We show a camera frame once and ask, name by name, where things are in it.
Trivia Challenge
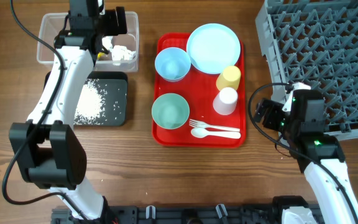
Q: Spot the white tissue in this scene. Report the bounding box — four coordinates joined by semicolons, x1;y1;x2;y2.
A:
102;36;113;50

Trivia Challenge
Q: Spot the white napkin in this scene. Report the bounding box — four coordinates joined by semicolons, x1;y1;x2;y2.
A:
110;45;136;66

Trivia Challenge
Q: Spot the mint green bowl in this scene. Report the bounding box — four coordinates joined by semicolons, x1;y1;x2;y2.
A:
152;93;190;129

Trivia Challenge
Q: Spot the yellow snack wrapper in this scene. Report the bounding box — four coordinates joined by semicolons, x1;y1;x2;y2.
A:
97;52;105;60

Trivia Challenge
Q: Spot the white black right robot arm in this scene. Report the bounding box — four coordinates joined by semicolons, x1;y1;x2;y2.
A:
249;83;358;223

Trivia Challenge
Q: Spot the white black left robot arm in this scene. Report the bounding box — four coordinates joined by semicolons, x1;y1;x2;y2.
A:
9;0;127;223

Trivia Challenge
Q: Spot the grey dishwasher rack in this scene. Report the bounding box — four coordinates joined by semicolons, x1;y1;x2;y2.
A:
255;0;358;140

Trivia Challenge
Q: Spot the clear plastic bin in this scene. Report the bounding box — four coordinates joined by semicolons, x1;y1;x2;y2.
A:
39;11;139;72

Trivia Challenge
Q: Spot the white plastic cup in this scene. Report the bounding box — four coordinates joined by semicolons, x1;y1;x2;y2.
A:
213;87;238;115

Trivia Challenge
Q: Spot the red serving tray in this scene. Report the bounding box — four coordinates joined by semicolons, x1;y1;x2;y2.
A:
152;47;247;148

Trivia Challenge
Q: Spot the yellow plastic cup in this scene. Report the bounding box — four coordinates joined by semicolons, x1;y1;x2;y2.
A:
216;65;241;90

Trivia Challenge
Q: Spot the light blue bowl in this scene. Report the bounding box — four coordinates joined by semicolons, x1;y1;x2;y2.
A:
155;47;191;82

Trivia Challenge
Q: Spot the white plastic spoon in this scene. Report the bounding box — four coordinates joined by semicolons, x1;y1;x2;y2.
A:
191;128;241;139

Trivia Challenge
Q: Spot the white plastic fork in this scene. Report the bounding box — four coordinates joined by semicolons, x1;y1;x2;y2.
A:
189;119;240;132

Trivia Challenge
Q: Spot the black tray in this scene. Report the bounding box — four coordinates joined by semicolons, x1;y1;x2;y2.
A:
45;72;128;127

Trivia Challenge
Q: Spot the light blue plate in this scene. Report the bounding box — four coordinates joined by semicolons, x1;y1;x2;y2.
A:
186;23;241;75

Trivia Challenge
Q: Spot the pile of white rice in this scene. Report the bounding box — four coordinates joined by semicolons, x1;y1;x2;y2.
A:
73;79;121;125

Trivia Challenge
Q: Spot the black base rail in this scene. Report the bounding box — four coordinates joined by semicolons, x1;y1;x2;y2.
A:
50;195;326;224

